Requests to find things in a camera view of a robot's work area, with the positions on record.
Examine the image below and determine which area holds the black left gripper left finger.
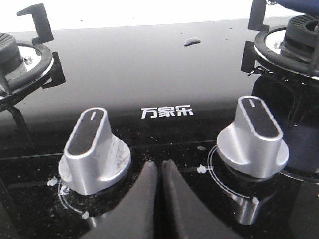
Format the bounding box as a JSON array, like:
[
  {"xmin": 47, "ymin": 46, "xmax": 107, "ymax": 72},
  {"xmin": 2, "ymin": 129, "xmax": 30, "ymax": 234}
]
[{"xmin": 82, "ymin": 161, "xmax": 157, "ymax": 239}]

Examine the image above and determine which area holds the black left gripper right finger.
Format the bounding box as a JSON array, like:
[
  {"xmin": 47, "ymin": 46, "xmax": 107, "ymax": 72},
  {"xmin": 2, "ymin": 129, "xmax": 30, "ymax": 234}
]
[{"xmin": 161, "ymin": 160, "xmax": 240, "ymax": 239}]

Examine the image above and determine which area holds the dark blue cooking pot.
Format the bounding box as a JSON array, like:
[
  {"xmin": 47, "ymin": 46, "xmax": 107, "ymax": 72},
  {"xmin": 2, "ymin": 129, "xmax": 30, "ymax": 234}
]
[{"xmin": 266, "ymin": 0, "xmax": 319, "ymax": 16}]

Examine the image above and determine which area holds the silver left stove knob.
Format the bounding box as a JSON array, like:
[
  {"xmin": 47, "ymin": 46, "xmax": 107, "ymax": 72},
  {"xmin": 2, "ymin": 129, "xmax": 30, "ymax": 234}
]
[{"xmin": 58, "ymin": 107, "xmax": 131, "ymax": 195}]

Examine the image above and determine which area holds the silver stove knob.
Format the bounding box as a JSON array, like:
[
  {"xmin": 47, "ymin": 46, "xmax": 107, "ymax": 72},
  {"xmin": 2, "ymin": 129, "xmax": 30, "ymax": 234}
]
[
  {"xmin": 58, "ymin": 107, "xmax": 131, "ymax": 195},
  {"xmin": 217, "ymin": 96, "xmax": 289, "ymax": 179}
]

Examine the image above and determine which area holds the black glass gas stove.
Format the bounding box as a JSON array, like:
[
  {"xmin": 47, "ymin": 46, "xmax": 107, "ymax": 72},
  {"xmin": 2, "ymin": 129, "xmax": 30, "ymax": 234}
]
[{"xmin": 0, "ymin": 19, "xmax": 319, "ymax": 239}]

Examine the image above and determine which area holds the silver right stove knob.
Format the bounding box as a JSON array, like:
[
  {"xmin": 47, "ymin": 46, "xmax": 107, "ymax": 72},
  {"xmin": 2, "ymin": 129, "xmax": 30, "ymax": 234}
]
[{"xmin": 217, "ymin": 96, "xmax": 289, "ymax": 179}]

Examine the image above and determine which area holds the left black burner with grate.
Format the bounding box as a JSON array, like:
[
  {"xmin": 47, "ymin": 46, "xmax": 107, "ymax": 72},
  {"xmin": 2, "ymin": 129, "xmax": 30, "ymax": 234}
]
[{"xmin": 0, "ymin": 3, "xmax": 66, "ymax": 100}]

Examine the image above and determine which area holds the black burner with grate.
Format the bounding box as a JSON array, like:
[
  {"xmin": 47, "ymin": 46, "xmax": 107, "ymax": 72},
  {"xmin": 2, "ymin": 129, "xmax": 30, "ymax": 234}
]
[
  {"xmin": 0, "ymin": 3, "xmax": 66, "ymax": 100},
  {"xmin": 241, "ymin": 0, "xmax": 319, "ymax": 80}
]

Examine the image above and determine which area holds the right black burner with grate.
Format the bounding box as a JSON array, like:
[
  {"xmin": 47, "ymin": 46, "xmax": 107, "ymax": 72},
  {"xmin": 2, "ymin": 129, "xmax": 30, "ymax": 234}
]
[{"xmin": 241, "ymin": 0, "xmax": 319, "ymax": 80}]

